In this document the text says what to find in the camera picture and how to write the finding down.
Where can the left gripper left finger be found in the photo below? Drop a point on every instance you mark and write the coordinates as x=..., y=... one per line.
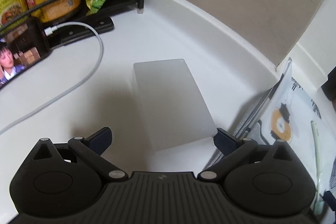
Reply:
x=89, y=150

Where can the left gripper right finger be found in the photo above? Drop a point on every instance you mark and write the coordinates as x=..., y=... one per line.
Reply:
x=233, y=152

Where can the white rectangular box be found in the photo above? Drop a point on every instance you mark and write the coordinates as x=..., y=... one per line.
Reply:
x=172, y=107

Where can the pale green plastic stick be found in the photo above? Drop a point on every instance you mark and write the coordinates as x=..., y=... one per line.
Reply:
x=318, y=200

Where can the dark soy sauce bottle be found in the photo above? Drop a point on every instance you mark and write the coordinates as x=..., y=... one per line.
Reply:
x=329, y=86

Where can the black smartphone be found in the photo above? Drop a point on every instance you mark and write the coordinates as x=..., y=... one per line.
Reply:
x=21, y=48

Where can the green yellow seasoning box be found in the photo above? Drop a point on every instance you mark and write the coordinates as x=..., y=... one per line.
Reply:
x=10, y=9

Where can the black knife handle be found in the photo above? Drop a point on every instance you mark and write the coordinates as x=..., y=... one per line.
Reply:
x=74, y=33

